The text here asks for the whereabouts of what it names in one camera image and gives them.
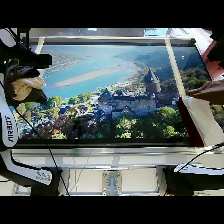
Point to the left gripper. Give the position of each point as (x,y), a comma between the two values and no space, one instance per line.
(43,61)

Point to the brown T-shirt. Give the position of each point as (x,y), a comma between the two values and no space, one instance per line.
(210,91)

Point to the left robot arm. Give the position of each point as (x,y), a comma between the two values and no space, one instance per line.
(8,130)

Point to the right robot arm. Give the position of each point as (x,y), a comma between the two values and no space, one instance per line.
(200,184)

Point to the beige garment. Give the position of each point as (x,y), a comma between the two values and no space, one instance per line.
(26,87)

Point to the white garment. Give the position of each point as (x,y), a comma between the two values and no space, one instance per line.
(204,121)

